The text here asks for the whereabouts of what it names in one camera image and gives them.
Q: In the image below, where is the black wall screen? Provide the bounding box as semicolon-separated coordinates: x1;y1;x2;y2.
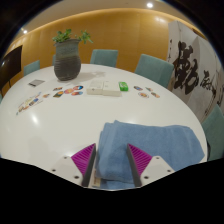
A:
0;44;24;91

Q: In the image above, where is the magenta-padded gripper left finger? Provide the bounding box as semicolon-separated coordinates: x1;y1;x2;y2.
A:
50;142;98;188

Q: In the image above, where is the blue towel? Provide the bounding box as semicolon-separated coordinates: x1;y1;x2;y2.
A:
94;119;206;191

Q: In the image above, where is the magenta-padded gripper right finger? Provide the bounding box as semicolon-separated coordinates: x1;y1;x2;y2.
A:
125;143;176;188

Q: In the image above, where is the group of teal chairs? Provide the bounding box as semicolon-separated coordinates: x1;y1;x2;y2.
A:
0;49;224;162

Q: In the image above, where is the small green box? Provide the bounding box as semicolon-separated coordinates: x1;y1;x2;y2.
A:
118;81;129;92

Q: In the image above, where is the colourful sticker sheet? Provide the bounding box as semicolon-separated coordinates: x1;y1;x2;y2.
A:
15;92;44;116

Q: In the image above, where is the white calligraphy folding screen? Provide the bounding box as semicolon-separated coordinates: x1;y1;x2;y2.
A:
166;20;224;123

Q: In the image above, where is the white flat box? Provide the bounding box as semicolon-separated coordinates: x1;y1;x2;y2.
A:
85;79;122;98

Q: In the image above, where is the potted plant in grey vase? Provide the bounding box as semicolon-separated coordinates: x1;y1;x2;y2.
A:
51;28;94;82

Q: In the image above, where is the group of ceiling lights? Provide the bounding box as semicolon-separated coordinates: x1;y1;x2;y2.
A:
21;1;155;35

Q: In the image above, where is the grey card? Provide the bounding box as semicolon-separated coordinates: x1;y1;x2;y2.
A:
27;78;46;88

